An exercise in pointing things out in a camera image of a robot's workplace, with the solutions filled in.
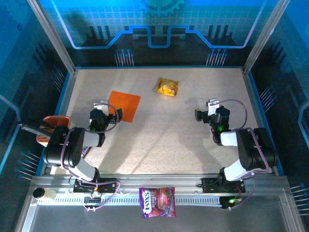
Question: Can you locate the black flat utensil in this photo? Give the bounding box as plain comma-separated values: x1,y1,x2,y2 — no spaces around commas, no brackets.
19,122,53,140

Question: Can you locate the black right controller board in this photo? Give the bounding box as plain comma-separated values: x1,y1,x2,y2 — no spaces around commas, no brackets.
220,196,242,210

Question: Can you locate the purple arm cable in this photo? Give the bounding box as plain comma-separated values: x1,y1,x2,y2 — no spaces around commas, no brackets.
60,102,121,213
217,99,272,211

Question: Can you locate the orange square paper sheet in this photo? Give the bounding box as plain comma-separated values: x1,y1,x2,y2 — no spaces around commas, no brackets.
108,90,141,124

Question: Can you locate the aluminium table side rail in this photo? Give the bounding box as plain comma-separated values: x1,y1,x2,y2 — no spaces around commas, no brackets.
242,69,283,176
40,69,78,176

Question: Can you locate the black round knob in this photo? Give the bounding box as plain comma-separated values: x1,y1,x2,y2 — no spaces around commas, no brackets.
33,188,46,200

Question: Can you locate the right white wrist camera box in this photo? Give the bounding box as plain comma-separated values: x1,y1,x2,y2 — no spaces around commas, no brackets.
206,98,221,116

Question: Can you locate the purple Fox's candy bag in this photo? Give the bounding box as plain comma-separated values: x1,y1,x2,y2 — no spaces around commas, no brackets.
139,187,176,219

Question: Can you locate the white slotted cable duct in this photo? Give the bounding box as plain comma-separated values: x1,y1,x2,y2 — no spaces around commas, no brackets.
52,194,224,206

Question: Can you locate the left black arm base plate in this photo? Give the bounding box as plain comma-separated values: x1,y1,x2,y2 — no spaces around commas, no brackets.
73,178,117,193

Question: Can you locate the yellow snack packet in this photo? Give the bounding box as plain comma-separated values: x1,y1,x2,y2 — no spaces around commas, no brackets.
154,76,180,97

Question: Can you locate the orange-topped cream utensil holder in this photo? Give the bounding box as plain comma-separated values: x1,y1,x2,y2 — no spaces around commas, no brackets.
35,115,72,147

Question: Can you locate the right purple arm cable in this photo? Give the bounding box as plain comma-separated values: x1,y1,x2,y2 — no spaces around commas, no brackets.
217,99,272,211

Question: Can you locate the small dark snack packet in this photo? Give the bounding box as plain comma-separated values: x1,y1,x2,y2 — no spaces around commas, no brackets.
81,146,93,158

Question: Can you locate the aluminium front rail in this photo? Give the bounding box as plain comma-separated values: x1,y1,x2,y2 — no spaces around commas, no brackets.
30,174,289,194

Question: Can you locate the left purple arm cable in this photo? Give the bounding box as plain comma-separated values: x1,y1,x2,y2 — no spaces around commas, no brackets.
60,102,121,213

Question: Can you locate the black thin stick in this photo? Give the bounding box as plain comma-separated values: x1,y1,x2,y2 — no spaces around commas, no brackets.
28,117,57,130

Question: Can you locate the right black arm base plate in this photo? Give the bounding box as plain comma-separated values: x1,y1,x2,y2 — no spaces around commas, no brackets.
201,177,246,194

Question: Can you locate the aluminium frame post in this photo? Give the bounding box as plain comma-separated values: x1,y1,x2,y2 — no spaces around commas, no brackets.
26,0,78,75
242,0,291,75

